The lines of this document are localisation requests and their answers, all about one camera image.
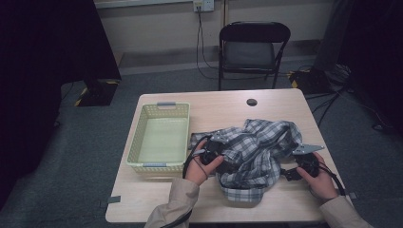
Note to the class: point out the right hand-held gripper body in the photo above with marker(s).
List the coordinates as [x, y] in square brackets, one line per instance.
[306, 160]

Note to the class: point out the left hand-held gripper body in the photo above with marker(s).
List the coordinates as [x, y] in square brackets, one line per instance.
[209, 152]

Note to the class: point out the blue plaid shirt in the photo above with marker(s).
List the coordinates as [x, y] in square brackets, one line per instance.
[256, 152]

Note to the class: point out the light green plastic basket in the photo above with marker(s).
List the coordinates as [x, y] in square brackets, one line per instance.
[163, 142]

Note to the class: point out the person's left hand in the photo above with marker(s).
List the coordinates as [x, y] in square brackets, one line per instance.
[198, 171]

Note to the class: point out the person's right hand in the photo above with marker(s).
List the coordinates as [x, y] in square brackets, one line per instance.
[321, 183]

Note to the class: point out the grey tape strip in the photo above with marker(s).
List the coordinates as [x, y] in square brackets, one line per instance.
[113, 199]
[351, 194]

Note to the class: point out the black stand legs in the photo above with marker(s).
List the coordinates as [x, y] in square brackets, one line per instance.
[329, 101]

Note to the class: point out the black box with yellow tape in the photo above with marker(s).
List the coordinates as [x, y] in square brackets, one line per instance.
[98, 93]
[309, 80]

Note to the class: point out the black folding chair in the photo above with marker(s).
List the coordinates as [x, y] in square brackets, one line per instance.
[250, 53]

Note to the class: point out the dark grey curtain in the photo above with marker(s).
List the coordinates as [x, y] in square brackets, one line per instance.
[370, 47]

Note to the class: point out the black curtain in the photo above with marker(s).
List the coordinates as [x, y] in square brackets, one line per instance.
[47, 63]

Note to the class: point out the white wall socket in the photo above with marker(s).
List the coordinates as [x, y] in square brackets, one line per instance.
[204, 4]

